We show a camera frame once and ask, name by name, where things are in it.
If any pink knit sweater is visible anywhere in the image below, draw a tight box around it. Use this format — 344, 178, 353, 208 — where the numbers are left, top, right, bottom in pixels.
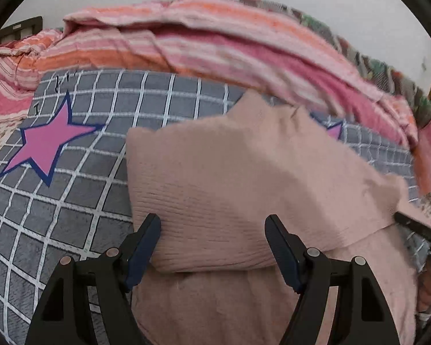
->
126, 91, 424, 344

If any right hand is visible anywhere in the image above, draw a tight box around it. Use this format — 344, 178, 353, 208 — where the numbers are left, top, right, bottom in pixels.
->
417, 255, 431, 313

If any grey checked star blanket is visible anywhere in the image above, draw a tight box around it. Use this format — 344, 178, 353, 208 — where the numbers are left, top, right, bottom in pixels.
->
0, 68, 428, 345

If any floral patchwork blanket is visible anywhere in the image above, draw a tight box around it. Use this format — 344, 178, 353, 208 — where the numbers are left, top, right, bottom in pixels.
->
237, 0, 431, 129

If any pink orange striped quilt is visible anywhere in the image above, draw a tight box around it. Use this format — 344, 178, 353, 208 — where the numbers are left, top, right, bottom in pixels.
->
0, 0, 431, 193

